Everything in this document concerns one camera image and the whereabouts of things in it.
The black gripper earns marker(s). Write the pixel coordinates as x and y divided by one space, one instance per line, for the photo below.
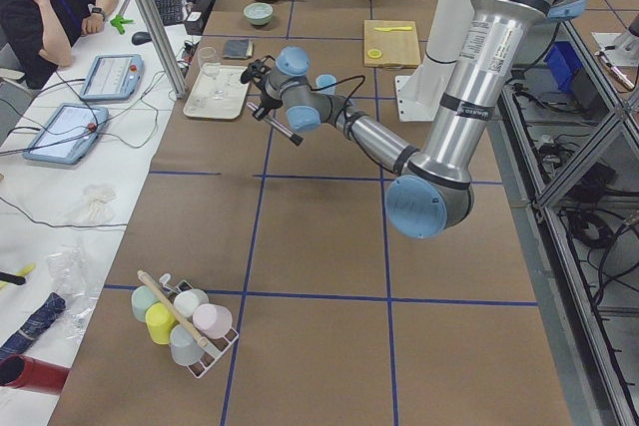
265 103

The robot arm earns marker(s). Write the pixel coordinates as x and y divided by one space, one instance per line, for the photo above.
432 190

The blue paper cup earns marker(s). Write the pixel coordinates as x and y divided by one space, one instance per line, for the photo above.
326 84

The white cup drying rack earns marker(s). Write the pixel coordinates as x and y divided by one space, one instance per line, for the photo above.
198 332

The cream bear tray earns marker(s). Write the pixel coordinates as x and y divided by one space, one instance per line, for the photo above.
200 106

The grey yellow folded cloth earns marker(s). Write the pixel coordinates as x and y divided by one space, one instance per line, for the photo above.
239 49

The clear wine glass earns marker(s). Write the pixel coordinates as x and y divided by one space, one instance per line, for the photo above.
210 67

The green bowl of ice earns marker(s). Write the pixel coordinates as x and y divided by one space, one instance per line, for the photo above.
258 13

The yellow plastic knife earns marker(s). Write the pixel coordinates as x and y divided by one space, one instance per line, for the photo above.
396 28

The wooden cutting board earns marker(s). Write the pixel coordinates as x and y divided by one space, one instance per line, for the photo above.
399 49

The black computer mouse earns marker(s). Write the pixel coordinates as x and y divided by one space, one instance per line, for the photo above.
140 38

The black keyboard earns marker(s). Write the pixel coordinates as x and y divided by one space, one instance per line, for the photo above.
171 11

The blue teach pendant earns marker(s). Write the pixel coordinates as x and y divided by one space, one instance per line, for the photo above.
112 78
68 135

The seated person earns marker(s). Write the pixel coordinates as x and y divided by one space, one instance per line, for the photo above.
41 33

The red cylinder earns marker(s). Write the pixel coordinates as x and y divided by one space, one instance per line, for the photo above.
24 372

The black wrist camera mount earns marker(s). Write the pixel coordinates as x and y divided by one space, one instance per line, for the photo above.
257 71

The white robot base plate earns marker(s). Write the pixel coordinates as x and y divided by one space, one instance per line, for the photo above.
417 97

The aluminium frame post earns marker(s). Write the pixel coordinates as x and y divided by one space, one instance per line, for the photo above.
161 42

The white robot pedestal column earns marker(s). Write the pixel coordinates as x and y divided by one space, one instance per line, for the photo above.
447 33

